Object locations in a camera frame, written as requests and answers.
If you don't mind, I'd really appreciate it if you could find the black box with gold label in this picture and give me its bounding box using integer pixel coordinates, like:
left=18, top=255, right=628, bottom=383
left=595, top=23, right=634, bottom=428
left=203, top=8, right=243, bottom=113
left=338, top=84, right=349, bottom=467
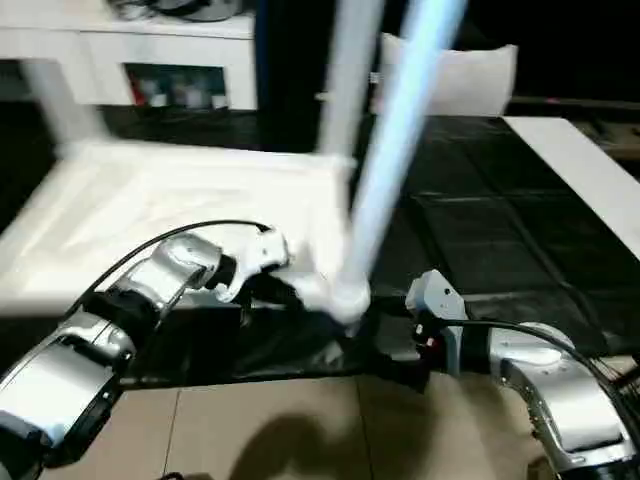
left=253, top=0, right=396, bottom=124

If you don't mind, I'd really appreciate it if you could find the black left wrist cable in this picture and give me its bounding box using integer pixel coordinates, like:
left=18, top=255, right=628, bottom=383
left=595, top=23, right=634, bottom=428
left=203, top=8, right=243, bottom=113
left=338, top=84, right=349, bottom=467
left=74, top=219, right=277, bottom=306

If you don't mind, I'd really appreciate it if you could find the white glass-door cabinet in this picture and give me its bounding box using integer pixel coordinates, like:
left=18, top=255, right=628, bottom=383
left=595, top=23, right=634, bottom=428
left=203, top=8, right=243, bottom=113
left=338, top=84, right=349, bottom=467
left=0, top=0, right=259, bottom=112

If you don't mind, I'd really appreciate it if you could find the white pillow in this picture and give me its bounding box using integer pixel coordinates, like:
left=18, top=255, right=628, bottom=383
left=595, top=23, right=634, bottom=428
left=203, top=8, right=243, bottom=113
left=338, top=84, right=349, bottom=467
left=378, top=32, right=521, bottom=117

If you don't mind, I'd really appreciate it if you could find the white flat board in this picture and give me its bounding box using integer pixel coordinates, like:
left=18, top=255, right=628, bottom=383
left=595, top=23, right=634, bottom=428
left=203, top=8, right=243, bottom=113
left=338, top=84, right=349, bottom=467
left=501, top=115, right=640, bottom=204

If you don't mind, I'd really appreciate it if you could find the dark low bench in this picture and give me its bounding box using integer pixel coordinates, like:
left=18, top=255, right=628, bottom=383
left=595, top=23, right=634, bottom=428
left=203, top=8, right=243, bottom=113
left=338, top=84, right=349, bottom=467
left=509, top=95, right=640, bottom=156

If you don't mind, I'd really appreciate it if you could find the grey round pot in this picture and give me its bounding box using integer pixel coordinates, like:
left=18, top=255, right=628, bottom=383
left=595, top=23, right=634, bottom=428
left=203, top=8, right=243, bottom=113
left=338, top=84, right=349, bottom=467
left=152, top=0, right=254, bottom=22

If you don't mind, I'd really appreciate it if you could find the white plastic table leg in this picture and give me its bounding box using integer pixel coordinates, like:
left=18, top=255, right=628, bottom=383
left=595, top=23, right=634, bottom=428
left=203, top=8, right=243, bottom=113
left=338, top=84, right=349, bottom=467
left=335, top=0, right=472, bottom=321
left=318, top=0, right=384, bottom=169
left=19, top=55, right=110, bottom=154

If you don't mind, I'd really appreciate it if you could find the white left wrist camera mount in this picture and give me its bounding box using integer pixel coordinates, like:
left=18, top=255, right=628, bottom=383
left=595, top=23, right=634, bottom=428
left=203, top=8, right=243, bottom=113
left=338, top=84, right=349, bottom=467
left=215, top=227, right=292, bottom=304

